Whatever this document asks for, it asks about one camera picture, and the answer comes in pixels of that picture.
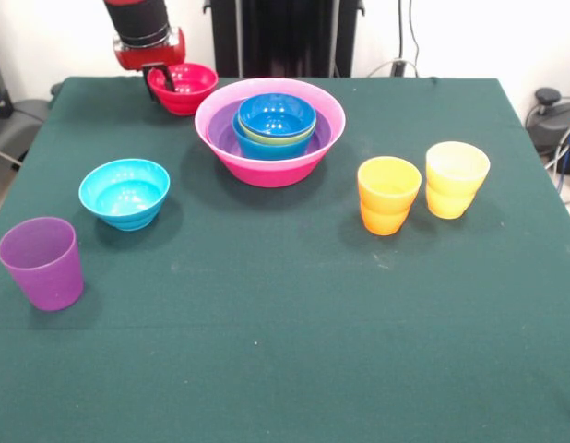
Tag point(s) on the large pink bowl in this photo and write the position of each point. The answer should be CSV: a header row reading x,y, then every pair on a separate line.
x,y
271,175

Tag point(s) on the black power plug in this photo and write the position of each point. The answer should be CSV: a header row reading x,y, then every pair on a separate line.
x,y
398,68

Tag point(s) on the small red-pink bowl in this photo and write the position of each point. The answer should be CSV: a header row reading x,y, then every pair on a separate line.
x,y
188,99

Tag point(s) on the yellow cup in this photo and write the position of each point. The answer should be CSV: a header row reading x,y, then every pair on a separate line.
x,y
458,168

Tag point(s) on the dark green tablecloth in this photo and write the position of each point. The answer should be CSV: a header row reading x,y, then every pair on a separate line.
x,y
312,346

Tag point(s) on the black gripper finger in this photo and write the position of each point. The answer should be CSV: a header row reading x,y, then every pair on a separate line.
x,y
167,79
150,87

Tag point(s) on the cyan bowl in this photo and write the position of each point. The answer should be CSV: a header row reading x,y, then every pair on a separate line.
x,y
123,196

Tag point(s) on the dark blue bowl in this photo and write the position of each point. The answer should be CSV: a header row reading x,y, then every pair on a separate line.
x,y
276,117

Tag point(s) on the green bowl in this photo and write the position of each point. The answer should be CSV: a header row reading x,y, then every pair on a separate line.
x,y
276,140

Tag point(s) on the purple cup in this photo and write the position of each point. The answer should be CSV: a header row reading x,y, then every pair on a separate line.
x,y
43,272

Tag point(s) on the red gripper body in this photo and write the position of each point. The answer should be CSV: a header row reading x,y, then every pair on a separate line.
x,y
149,57

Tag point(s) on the purple bowl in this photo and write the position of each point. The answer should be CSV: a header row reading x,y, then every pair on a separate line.
x,y
218,131

